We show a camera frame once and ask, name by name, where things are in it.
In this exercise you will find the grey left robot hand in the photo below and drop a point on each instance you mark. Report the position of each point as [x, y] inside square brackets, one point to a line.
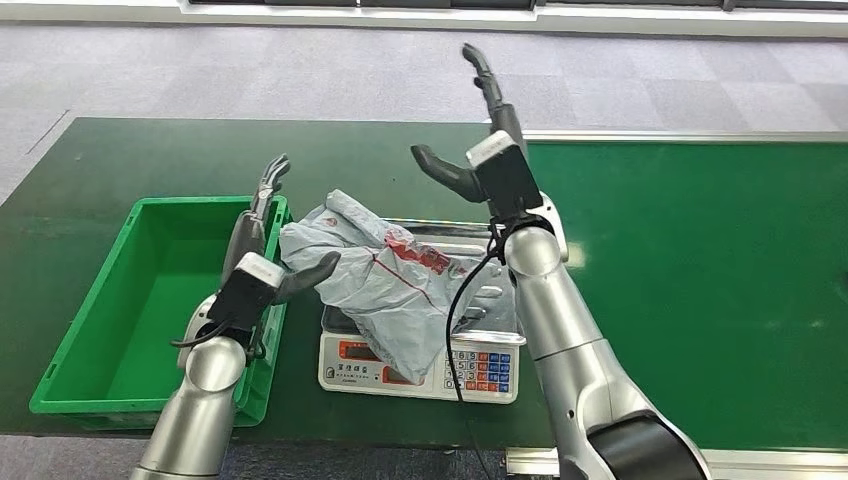
[245, 238]

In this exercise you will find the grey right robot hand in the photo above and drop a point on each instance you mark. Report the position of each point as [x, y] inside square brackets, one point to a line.
[493, 93]

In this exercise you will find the grey plastic mailer package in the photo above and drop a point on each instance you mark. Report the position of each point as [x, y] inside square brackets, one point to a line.
[391, 291]

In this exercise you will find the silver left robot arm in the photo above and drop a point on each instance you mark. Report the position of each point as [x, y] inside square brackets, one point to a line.
[199, 404]

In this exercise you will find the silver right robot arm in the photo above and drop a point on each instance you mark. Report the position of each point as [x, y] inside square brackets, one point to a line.
[570, 344]

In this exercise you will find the green conveyor belt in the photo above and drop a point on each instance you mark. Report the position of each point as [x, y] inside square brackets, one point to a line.
[696, 278]

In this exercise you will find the green plastic bin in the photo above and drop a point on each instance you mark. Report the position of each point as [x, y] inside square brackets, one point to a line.
[146, 298]

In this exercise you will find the white electronic scale steel tray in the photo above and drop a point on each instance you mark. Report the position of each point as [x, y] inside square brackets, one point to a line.
[484, 378]

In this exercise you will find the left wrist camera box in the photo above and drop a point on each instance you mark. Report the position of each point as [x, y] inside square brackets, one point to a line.
[242, 295]

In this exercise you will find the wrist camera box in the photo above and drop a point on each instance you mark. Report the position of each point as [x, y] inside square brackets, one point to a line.
[242, 295]
[507, 179]

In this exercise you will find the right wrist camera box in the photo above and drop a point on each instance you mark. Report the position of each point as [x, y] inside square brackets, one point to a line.
[507, 179]

